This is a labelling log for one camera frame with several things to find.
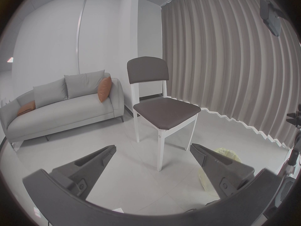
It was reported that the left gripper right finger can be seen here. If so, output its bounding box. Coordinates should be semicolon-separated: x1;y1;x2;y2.
190;143;256;199

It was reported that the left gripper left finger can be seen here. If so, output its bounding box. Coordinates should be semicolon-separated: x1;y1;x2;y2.
52;145;117;198

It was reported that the yellow plastic bag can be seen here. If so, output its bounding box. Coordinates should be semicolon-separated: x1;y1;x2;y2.
198;147;243;200

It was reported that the pale grey sofa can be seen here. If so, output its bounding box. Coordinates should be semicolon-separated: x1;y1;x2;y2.
0;73;125;148

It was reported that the grey and white chair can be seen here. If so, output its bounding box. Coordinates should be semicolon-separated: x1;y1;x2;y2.
127;56;202;173

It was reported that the orange cushion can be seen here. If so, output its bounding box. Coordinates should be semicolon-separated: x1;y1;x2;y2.
17;100;36;116
98;76;112;103

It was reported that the grey cushion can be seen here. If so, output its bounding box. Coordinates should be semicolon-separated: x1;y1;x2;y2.
64;70;105;100
33;78;69;109

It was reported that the beige curtain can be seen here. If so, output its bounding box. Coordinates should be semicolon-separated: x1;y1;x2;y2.
161;0;301;151

